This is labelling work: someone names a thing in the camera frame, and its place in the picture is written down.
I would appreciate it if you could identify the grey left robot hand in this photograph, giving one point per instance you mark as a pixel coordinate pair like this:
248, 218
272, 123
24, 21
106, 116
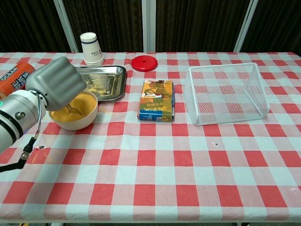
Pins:
56, 82

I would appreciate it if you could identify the metal spoon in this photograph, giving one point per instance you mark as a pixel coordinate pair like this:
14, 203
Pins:
71, 109

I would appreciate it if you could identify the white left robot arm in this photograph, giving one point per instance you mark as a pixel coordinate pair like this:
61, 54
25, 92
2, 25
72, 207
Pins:
14, 117

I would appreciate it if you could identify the cream round bowl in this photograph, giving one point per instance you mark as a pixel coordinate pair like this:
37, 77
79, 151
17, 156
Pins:
77, 124

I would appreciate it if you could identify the orange cylindrical snack can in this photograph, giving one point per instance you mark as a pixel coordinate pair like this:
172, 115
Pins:
14, 77

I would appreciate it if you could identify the white paper cup stack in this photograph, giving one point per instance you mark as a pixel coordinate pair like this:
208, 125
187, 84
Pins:
92, 50

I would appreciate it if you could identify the stainless steel tray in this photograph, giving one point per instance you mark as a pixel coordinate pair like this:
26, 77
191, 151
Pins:
105, 80

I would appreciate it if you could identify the dark brown corrugated panel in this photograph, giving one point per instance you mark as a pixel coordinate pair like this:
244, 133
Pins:
28, 23
197, 23
279, 23
105, 21

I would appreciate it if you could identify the red round plastic lid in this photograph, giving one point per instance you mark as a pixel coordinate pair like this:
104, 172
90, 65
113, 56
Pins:
144, 63

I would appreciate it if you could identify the yellow blue carton box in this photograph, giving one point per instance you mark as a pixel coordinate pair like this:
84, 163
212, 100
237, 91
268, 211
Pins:
156, 101

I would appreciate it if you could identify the red white checkered tablecloth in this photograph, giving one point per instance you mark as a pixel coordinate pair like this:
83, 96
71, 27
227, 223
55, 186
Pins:
150, 164

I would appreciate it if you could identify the white partition post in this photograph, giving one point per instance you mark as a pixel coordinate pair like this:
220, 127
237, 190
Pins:
148, 26
245, 26
66, 26

